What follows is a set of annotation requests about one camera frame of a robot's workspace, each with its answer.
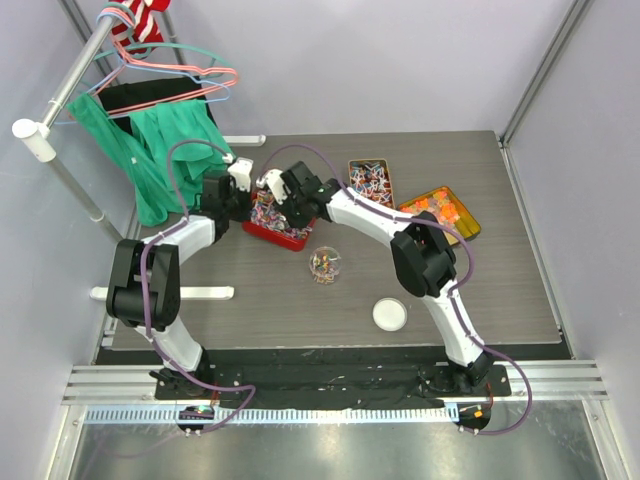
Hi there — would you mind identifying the gold rectangular tin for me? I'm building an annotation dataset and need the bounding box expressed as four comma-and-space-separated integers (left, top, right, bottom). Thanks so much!
348, 158, 395, 209

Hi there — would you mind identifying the metal clothes rack pole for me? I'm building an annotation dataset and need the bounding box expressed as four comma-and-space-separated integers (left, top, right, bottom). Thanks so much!
11, 0, 132, 250

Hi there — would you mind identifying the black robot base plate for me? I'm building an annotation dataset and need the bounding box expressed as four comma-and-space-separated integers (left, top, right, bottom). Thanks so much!
95, 343, 571, 401

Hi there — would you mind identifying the red square candy box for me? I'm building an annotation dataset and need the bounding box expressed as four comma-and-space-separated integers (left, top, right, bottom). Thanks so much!
242, 190, 315, 252

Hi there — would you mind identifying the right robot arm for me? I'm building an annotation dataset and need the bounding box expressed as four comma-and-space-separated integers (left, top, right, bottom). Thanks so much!
268, 162, 494, 395

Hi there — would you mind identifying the blue clothes hanger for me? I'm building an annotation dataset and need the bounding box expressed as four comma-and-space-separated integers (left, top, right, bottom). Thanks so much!
53, 10, 232, 126

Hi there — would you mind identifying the clear plastic round jar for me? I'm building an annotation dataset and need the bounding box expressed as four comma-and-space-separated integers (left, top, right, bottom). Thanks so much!
309, 246, 342, 285

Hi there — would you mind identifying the pink clothes hanger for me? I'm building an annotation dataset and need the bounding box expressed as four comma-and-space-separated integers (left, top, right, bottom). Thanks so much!
91, 1, 239, 118

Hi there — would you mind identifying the white round jar lid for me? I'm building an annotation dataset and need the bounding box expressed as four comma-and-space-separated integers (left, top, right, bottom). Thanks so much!
372, 298, 408, 332

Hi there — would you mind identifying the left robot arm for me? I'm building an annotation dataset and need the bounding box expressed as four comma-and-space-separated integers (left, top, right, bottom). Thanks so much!
106, 160, 252, 399

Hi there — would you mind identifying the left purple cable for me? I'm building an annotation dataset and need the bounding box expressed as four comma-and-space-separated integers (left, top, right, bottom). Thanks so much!
140, 139, 257, 434

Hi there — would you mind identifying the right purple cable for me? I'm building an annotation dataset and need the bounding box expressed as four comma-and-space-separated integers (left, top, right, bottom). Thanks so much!
259, 144, 532, 436

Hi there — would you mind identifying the black garment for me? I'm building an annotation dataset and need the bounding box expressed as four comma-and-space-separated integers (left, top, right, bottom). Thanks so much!
98, 76, 203, 111

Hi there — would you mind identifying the red white striped garment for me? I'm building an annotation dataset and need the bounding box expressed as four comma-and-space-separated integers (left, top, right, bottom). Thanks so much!
111, 0, 171, 46

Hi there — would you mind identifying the white rack foot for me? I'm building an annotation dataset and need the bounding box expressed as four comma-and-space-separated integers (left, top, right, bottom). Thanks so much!
223, 135, 267, 147

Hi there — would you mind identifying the white flat bar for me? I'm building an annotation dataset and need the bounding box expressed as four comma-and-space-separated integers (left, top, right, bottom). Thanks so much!
90, 286, 235, 301

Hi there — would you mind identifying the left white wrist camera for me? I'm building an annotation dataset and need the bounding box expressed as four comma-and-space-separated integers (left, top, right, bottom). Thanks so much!
224, 155, 253, 192

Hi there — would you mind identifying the green clothes hanger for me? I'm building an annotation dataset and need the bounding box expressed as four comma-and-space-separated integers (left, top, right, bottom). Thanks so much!
92, 42, 237, 78

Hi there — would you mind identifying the purple cable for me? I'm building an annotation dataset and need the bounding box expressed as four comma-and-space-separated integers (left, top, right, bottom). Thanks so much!
140, 139, 257, 434
259, 144, 532, 436

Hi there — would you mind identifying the green cloth garment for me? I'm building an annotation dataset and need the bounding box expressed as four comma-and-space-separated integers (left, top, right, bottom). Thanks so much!
68, 94, 232, 227

